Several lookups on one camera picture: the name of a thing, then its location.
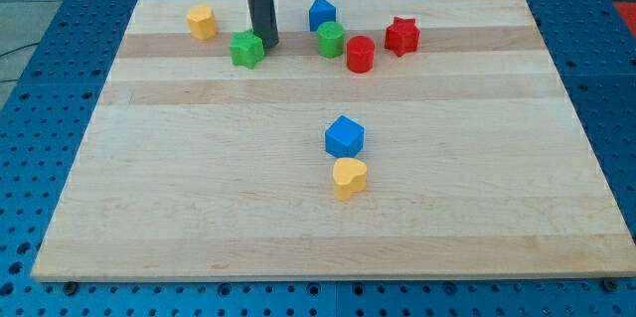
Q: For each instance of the green star block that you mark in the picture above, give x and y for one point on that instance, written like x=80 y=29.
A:
x=246 y=49

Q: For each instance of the blue triangle block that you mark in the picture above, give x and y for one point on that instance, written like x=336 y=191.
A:
x=321 y=11

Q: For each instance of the red star block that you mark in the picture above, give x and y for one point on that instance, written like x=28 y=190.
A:
x=402 y=36

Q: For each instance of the blue cube block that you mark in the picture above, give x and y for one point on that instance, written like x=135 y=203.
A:
x=344 y=138

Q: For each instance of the yellow heart block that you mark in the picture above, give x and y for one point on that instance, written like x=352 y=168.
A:
x=349 y=177

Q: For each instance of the light wooden board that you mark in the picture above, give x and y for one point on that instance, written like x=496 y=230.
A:
x=193 y=169

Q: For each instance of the red cylinder block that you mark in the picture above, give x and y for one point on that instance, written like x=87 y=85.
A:
x=360 y=54

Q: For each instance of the green cylinder block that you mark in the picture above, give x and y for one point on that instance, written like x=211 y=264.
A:
x=331 y=36

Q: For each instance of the yellow hexagon block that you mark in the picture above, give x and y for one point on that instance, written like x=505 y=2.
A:
x=202 y=22

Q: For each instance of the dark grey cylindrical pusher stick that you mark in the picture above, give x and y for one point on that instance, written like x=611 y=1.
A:
x=261 y=4

